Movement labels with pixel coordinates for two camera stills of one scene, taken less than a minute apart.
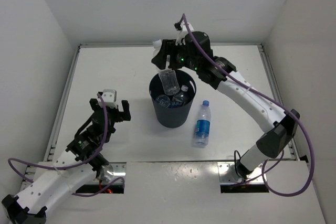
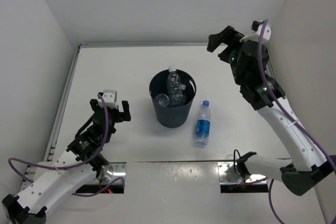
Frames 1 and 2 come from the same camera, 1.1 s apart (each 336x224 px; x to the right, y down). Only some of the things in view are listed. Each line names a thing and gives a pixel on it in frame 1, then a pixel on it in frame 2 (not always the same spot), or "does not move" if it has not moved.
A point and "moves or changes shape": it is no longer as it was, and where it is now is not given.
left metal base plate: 112,171 does not move
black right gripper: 168,48 -> 229,36
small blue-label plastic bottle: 163,100 does not move
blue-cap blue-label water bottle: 202,126 does not move
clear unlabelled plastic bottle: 169,81 moves or changes shape
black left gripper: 122,116 does not move
